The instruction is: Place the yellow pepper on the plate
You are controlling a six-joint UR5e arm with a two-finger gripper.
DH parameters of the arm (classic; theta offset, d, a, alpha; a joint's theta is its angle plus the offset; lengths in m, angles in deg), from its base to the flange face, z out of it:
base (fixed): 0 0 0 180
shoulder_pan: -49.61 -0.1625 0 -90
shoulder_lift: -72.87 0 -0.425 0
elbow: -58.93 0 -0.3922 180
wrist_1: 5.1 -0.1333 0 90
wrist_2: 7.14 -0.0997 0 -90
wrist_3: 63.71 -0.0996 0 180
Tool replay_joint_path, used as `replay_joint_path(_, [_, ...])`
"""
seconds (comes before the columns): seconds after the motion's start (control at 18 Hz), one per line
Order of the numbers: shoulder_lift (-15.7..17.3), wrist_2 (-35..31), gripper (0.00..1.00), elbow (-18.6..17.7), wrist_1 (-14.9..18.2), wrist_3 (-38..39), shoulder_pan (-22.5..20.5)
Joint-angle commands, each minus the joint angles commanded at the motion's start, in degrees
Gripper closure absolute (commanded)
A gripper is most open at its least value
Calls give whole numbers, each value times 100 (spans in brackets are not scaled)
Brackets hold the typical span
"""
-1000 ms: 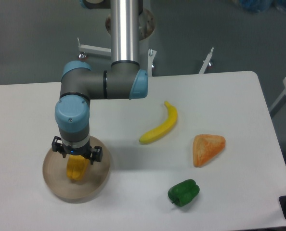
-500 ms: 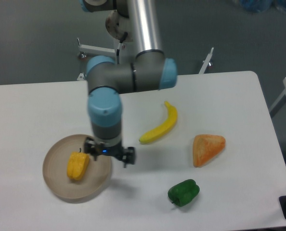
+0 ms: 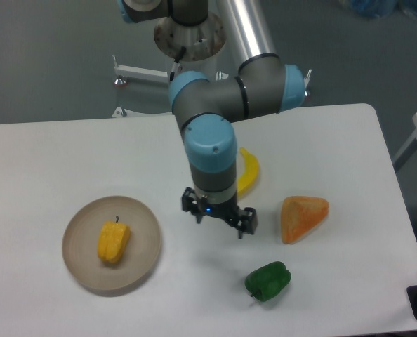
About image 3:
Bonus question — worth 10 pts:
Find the yellow toy banana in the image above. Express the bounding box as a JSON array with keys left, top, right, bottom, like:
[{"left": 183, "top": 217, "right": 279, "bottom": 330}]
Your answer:
[{"left": 237, "top": 147, "right": 260, "bottom": 197}]

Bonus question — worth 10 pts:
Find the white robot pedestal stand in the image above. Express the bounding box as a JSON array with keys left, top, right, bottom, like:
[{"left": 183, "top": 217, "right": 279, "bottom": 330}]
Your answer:
[{"left": 114, "top": 1, "right": 306, "bottom": 125}]

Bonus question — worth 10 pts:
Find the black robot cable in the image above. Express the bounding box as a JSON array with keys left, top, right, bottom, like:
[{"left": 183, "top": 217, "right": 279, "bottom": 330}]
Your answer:
[{"left": 168, "top": 46, "right": 187, "bottom": 85}]

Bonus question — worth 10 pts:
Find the green toy bell pepper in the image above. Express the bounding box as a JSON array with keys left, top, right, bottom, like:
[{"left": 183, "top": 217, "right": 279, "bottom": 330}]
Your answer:
[{"left": 244, "top": 261, "right": 292, "bottom": 302}]

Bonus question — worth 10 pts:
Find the blue plastic bag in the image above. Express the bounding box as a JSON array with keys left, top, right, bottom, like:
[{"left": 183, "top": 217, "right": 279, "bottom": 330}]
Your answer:
[{"left": 339, "top": 0, "right": 417, "bottom": 20}]

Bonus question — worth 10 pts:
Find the beige round plate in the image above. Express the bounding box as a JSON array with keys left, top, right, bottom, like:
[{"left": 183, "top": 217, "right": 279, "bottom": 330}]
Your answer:
[{"left": 62, "top": 196, "right": 161, "bottom": 296}]

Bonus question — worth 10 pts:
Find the yellow toy bell pepper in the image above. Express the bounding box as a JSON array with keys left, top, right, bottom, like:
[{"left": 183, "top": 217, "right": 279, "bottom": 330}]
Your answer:
[{"left": 97, "top": 216, "right": 131, "bottom": 263}]

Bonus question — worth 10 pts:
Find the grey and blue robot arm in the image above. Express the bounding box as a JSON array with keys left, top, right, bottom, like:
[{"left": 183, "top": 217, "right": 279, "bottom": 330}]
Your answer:
[{"left": 118, "top": 1, "right": 305, "bottom": 235}]

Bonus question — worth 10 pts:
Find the orange triangular toy sandwich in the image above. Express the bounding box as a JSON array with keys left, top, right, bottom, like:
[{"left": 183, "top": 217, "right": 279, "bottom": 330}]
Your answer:
[{"left": 280, "top": 196, "right": 329, "bottom": 244}]

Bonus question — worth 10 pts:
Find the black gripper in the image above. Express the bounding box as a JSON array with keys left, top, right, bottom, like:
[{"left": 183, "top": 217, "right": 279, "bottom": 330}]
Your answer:
[{"left": 181, "top": 187, "right": 257, "bottom": 239}]

